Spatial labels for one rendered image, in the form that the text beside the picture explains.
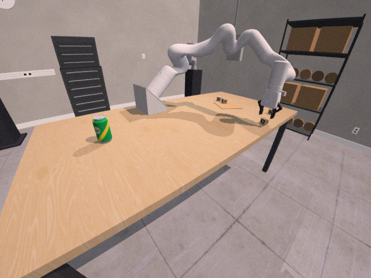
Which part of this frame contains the tan mat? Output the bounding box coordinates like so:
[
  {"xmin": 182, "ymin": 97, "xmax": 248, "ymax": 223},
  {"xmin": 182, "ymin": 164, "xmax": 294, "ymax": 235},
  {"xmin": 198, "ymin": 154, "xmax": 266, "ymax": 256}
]
[{"xmin": 214, "ymin": 102, "xmax": 243, "ymax": 109}]

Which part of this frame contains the green drink can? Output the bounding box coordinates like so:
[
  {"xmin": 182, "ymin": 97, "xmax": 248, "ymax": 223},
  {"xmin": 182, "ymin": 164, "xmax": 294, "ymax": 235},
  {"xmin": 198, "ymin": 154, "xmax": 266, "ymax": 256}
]
[{"xmin": 92, "ymin": 115, "xmax": 112, "ymax": 143}]

